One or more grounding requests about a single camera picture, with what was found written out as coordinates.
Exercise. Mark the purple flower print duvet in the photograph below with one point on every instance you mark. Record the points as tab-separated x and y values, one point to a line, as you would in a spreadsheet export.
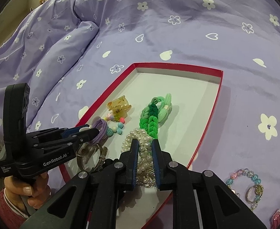
178	28

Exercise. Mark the red cardboard box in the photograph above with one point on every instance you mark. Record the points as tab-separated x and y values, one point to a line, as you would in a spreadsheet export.
190	105

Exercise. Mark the person's left hand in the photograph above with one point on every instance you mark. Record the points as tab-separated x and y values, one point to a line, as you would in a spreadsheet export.
30	192

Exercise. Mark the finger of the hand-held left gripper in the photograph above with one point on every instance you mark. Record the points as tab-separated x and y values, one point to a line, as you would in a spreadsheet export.
68	130
80	138

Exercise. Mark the silver wrist watch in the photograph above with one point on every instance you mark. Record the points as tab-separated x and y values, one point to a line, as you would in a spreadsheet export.
92	156

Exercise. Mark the yellow hair claw clip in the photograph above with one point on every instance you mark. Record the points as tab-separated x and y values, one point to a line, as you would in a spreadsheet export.
119	106

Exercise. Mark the person's left forearm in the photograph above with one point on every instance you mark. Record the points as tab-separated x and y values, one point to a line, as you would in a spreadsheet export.
5	210

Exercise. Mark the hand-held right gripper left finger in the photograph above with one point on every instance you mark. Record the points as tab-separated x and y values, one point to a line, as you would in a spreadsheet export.
134	164

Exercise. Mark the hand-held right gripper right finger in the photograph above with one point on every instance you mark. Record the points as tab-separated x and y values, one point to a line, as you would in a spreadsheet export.
156	164

